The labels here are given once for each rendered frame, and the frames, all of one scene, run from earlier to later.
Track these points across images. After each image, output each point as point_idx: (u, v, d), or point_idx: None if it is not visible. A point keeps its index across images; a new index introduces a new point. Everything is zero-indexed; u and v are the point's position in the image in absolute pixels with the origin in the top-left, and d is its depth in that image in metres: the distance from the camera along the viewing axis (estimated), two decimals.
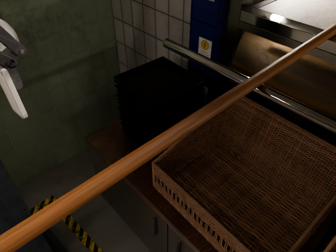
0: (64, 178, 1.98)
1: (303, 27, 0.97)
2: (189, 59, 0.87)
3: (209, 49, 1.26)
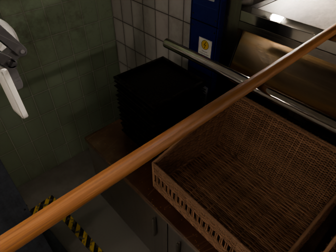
0: (64, 178, 1.98)
1: (303, 27, 0.97)
2: (189, 59, 0.87)
3: (209, 49, 1.26)
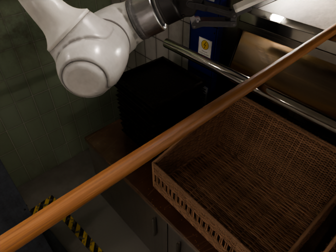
0: (64, 178, 1.98)
1: (303, 27, 0.97)
2: (189, 59, 0.87)
3: (209, 49, 1.26)
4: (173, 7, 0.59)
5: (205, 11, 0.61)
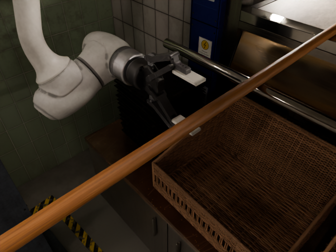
0: (64, 178, 1.98)
1: (303, 27, 0.97)
2: (189, 59, 0.87)
3: (209, 49, 1.26)
4: (133, 80, 0.70)
5: (155, 101, 0.71)
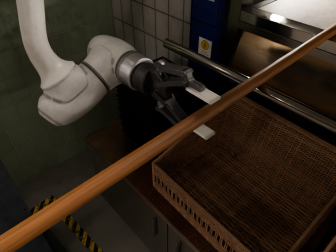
0: (64, 178, 1.98)
1: (303, 27, 0.97)
2: (189, 59, 0.87)
3: (209, 49, 1.26)
4: (140, 86, 0.69)
5: (164, 106, 0.69)
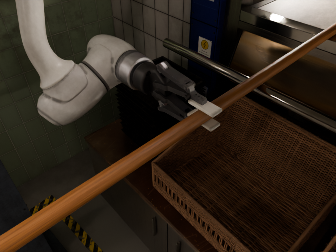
0: (64, 178, 1.98)
1: (303, 27, 0.97)
2: (189, 59, 0.87)
3: (209, 49, 1.26)
4: (140, 85, 0.69)
5: (165, 103, 0.68)
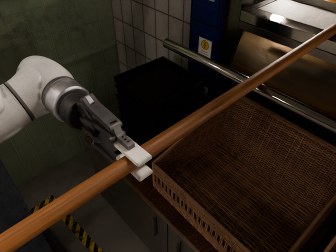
0: (64, 178, 1.98)
1: (303, 27, 0.97)
2: (189, 59, 0.87)
3: (209, 49, 1.26)
4: (66, 120, 0.58)
5: (95, 141, 0.58)
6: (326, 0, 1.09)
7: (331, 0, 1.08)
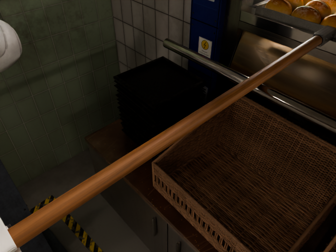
0: (64, 178, 1.98)
1: None
2: (189, 59, 0.87)
3: (209, 49, 1.26)
4: None
5: None
6: (295, 16, 0.98)
7: (300, 16, 0.96)
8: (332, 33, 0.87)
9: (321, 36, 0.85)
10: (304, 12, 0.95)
